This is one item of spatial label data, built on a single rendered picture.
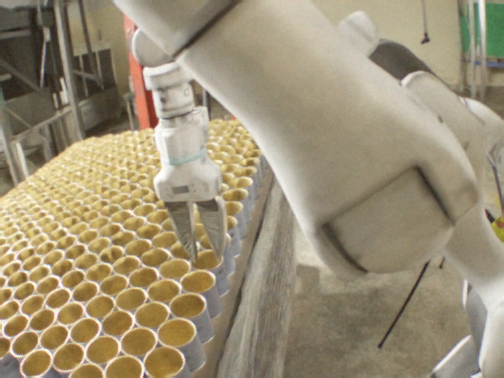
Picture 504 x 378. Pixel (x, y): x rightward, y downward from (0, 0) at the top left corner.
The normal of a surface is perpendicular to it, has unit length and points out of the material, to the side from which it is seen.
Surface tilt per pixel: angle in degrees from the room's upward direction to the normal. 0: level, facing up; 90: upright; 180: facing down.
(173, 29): 112
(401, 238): 103
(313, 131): 99
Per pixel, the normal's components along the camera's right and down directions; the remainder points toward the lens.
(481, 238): -0.09, 0.28
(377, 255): -0.05, 0.63
